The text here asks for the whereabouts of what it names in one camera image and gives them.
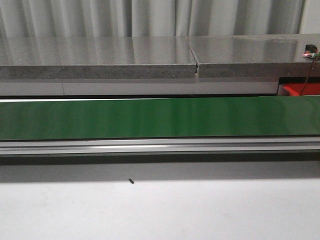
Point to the green conveyor belt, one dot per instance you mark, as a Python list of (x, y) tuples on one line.
[(160, 118)]

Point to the grey granite counter slab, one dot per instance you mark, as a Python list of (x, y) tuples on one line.
[(181, 57)]

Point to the red tray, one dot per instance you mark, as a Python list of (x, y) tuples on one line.
[(299, 89)]

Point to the grey curtain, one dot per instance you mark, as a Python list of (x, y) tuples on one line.
[(157, 18)]

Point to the aluminium conveyor frame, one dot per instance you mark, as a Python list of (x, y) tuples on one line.
[(160, 145)]

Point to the small green circuit board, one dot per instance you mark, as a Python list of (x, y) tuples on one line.
[(311, 51)]

